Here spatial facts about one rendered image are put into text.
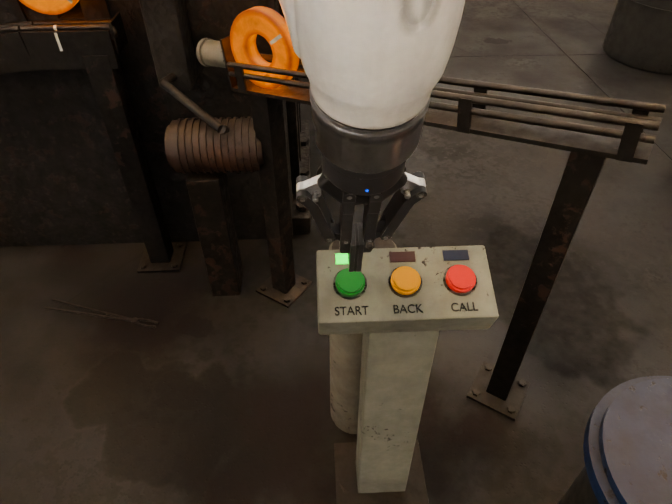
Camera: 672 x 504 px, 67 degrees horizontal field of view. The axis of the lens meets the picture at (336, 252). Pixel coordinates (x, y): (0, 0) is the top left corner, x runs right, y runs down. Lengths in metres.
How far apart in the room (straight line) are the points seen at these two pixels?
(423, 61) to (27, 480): 1.22
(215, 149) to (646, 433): 0.97
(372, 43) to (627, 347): 1.36
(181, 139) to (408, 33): 0.96
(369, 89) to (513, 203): 1.64
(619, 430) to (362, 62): 0.67
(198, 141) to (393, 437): 0.75
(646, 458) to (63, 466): 1.12
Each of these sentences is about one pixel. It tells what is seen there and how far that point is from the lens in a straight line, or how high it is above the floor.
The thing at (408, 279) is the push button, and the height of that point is 0.61.
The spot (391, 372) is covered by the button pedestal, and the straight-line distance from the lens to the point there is 0.80.
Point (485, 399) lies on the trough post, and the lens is 1.33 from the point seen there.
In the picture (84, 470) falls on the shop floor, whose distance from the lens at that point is 1.32.
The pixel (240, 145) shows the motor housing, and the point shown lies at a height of 0.50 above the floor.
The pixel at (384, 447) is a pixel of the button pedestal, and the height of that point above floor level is 0.21.
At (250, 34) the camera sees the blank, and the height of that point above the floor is 0.74.
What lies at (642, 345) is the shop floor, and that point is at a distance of 1.60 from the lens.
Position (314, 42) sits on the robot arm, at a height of 0.98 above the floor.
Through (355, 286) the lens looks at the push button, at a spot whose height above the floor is 0.61.
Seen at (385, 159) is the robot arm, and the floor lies 0.89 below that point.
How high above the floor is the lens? 1.09
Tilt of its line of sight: 42 degrees down
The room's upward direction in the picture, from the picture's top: straight up
